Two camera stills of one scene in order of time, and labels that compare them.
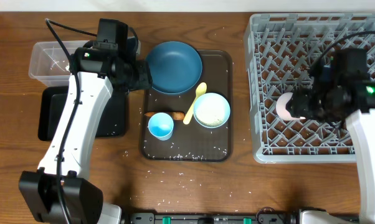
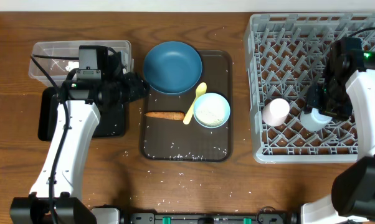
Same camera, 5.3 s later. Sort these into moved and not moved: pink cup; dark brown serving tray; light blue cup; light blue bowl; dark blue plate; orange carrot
Moved: light blue cup; pink cup
Not moved: dark blue plate; dark brown serving tray; light blue bowl; orange carrot
